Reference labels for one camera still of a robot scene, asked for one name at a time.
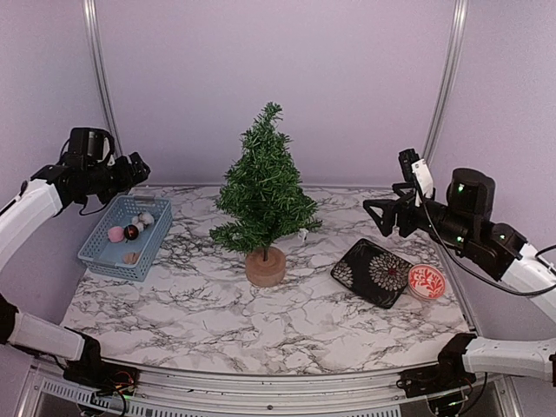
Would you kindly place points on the aluminium frame post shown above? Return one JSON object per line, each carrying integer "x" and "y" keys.
{"x": 447, "y": 79}
{"x": 93, "y": 35}

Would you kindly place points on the light blue plastic basket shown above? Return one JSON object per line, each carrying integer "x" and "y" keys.
{"x": 125, "y": 242}

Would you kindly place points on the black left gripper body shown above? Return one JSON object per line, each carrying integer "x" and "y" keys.
{"x": 109, "y": 183}

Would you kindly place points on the aluminium front rail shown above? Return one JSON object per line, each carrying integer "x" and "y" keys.
{"x": 159, "y": 391}

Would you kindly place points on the small green christmas tree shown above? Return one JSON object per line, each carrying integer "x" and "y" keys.
{"x": 265, "y": 200}

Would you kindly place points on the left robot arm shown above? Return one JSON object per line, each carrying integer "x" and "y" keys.
{"x": 87, "y": 166}

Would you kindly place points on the white fluffy pompom ornament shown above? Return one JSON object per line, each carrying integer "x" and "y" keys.
{"x": 143, "y": 220}

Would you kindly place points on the left aluminium frame post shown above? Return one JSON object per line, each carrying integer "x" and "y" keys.
{"x": 93, "y": 35}

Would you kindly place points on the clear string ornament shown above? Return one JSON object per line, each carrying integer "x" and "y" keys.
{"x": 303, "y": 234}

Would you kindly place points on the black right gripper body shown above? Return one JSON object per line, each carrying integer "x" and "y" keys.
{"x": 410, "y": 225}

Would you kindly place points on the dark red ball ornament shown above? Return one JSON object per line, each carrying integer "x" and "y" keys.
{"x": 131, "y": 232}

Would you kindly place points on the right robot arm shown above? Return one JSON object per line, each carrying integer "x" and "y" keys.
{"x": 462, "y": 226}

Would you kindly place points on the beige burlap bow ornament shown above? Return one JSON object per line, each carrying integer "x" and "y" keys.
{"x": 131, "y": 258}

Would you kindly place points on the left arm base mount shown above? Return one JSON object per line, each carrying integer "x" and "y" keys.
{"x": 107, "y": 378}

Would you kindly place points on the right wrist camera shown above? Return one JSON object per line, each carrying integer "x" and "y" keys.
{"x": 416, "y": 171}

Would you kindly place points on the red white patterned bowl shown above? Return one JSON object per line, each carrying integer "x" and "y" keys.
{"x": 426, "y": 282}

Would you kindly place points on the right aluminium frame post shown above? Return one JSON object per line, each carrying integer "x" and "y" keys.
{"x": 447, "y": 79}

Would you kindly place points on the pink pompom ornament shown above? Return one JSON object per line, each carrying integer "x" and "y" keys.
{"x": 116, "y": 234}

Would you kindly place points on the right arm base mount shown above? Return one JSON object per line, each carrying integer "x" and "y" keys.
{"x": 433, "y": 379}

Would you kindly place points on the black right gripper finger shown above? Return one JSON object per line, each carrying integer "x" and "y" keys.
{"x": 388, "y": 205}
{"x": 383, "y": 217}

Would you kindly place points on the black floral rectangular plate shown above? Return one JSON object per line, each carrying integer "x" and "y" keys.
{"x": 372, "y": 273}

